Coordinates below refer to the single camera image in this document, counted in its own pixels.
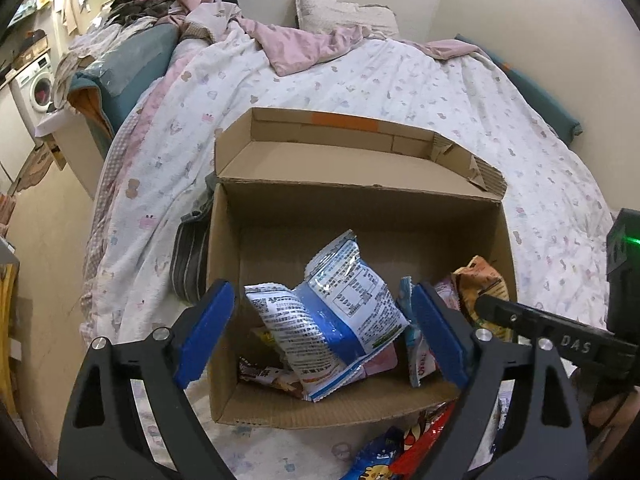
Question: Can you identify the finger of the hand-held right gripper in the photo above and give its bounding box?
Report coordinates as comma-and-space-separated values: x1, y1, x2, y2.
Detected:
475, 294, 551, 348

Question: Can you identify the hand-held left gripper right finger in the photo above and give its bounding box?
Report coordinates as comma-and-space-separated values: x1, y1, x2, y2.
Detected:
411, 282, 591, 480

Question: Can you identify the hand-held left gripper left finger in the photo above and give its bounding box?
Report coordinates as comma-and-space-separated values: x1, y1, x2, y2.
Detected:
57, 280, 236, 480

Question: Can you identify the light blue pink snack packet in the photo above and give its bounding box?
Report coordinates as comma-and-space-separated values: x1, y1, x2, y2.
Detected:
397, 276, 443, 388

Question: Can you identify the tan snack packet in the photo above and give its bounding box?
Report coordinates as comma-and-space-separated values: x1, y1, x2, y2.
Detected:
451, 255, 511, 333

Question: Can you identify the dark brown snack packet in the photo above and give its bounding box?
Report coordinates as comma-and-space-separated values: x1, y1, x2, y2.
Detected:
236, 355, 307, 397

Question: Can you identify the blue and white snack packet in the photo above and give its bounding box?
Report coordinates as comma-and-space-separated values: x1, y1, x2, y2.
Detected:
244, 230, 410, 402

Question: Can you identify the blue cartoon snack packet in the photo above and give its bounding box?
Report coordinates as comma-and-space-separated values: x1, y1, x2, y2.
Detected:
342, 426, 406, 480

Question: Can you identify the brown cardboard box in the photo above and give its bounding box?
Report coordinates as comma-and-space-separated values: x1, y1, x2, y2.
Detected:
206, 107, 518, 431

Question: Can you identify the person's right hand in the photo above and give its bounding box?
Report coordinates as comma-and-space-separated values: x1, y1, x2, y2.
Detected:
587, 387, 632, 430

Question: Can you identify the dark striped cloth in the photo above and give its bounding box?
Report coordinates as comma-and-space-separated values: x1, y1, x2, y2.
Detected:
169, 172, 216, 306

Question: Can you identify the yellow wooden chair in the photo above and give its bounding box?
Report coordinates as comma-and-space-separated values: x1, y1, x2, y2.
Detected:
0, 260, 21, 416

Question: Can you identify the teal mattress pad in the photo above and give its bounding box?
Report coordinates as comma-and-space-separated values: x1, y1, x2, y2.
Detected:
452, 34, 583, 146

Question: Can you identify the white storage chest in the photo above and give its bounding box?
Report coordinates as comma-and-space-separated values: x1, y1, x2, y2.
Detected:
35, 105, 111, 196

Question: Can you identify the small brown paper box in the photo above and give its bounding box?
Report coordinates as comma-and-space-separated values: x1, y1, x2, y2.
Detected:
35, 140, 68, 171

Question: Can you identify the brown floor rug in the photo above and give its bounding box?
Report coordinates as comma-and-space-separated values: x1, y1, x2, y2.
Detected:
12, 145, 56, 193

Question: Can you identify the white printed quilt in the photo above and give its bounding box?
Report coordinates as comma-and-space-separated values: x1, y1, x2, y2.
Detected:
80, 35, 621, 480

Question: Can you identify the white kitchen cabinet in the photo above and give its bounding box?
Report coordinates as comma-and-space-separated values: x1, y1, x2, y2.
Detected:
0, 85, 36, 181

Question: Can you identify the teal blanket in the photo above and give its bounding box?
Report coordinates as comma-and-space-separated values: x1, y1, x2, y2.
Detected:
70, 22, 181, 136

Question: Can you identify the white washing machine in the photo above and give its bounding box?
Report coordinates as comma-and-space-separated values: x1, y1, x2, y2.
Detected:
10, 50, 56, 126

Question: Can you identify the pink bed sheet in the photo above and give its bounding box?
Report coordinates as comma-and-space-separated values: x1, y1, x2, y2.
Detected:
182, 2, 486, 78

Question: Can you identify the brown carton on washer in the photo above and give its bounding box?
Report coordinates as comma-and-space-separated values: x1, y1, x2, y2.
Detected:
12, 32, 51, 68

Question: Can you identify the grey pillow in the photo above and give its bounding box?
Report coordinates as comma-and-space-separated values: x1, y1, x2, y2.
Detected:
294, 0, 401, 41

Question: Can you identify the pile of dark clothes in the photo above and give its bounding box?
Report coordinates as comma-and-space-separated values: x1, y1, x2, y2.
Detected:
110, 0, 186, 26

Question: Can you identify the hanging white towel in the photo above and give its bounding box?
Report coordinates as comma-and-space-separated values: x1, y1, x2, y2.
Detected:
60, 0, 93, 33

